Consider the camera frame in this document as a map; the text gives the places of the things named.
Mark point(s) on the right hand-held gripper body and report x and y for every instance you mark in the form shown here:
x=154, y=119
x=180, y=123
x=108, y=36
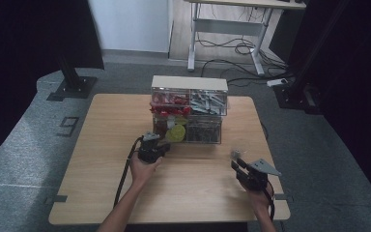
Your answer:
x=254, y=175

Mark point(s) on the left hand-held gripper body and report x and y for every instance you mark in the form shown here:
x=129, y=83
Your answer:
x=149, y=151

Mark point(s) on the clear glass cup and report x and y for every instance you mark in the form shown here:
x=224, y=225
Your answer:
x=236, y=154

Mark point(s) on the large yellow-green round capsule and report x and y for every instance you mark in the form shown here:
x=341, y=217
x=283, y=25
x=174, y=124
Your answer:
x=176, y=133

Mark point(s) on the clear acrylic organizer white top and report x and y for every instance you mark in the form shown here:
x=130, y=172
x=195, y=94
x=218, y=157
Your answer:
x=190, y=83

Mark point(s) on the person's left hand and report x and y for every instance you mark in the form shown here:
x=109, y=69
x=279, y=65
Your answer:
x=143, y=172

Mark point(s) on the person's right hand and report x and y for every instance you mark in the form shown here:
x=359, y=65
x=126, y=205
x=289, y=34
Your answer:
x=259, y=198

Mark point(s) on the dark red round capsule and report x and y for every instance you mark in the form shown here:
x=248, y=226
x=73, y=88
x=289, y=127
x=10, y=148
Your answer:
x=160, y=126

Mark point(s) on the white round capsule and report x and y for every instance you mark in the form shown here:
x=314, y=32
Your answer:
x=171, y=123

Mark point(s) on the small yellow-green round capsule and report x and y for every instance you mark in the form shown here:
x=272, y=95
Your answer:
x=181, y=121

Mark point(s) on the pile of red packets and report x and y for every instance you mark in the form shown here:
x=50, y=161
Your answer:
x=170, y=108

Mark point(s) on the pile of dark packets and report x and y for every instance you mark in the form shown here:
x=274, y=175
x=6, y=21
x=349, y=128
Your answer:
x=203, y=133

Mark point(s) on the pile of silver packets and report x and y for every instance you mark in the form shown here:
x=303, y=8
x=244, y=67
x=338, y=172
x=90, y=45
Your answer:
x=207, y=102

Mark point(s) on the white power strip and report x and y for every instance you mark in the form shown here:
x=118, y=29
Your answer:
x=277, y=82

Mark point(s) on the dark curtain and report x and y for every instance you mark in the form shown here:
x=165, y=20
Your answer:
x=22, y=64
x=357, y=96

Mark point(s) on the white-legged desk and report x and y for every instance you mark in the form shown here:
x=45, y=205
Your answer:
x=228, y=27

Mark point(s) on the black metal stand frame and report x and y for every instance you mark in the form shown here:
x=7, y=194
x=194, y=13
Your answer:
x=298, y=93

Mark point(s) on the black stand with base plate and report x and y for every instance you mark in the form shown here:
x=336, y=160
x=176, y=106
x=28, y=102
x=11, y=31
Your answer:
x=72, y=85

